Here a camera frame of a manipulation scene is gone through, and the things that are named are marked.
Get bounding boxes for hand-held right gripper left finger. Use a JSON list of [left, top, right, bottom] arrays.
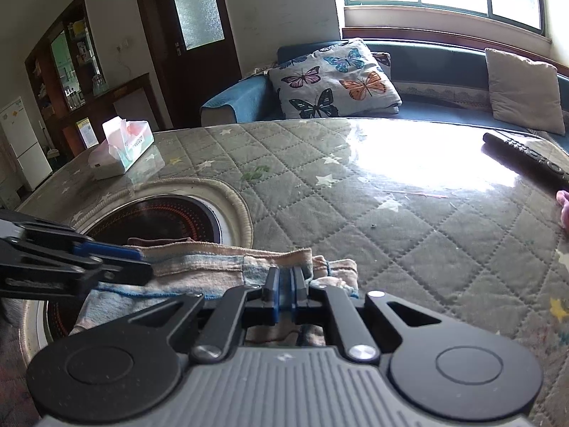
[[67, 266, 282, 364]]

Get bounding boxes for pink white tissue box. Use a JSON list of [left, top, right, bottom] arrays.
[[87, 116, 155, 181]]

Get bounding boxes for plain beige pillow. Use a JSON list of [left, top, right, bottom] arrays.
[[484, 48, 566, 135]]

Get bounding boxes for blue sofa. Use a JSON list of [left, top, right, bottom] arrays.
[[200, 38, 569, 154]]

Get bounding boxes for low wooden cabinet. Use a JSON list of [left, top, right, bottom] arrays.
[[58, 73, 166, 158]]

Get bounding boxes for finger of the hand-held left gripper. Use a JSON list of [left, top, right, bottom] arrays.
[[0, 210, 144, 262], [0, 238, 155, 300]]

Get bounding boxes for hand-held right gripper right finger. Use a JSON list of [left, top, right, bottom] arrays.
[[288, 267, 508, 362]]

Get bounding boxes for tall wooden display shelf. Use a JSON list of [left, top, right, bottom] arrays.
[[24, 0, 105, 121]]

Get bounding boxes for white refrigerator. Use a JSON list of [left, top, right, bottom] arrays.
[[0, 96, 53, 192]]

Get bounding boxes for dark patterned cushion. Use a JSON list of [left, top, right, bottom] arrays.
[[372, 51, 393, 81]]

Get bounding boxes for yellow box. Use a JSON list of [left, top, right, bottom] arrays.
[[76, 118, 99, 149]]

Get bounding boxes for dark wooden glass-panel door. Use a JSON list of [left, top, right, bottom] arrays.
[[131, 0, 243, 130]]

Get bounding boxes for butterfly print pillow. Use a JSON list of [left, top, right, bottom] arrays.
[[268, 38, 403, 119]]

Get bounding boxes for blue beige striped sweater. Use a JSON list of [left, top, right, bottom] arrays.
[[69, 240, 360, 348]]

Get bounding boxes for black remote control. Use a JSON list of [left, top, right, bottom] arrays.
[[483, 131, 569, 192]]

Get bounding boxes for round black induction cooktop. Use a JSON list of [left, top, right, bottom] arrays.
[[42, 193, 223, 339]]

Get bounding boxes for grey quilted star table cover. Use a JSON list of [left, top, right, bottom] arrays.
[[0, 118, 569, 427]]

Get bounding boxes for small pink object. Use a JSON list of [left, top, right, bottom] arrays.
[[557, 189, 569, 232]]

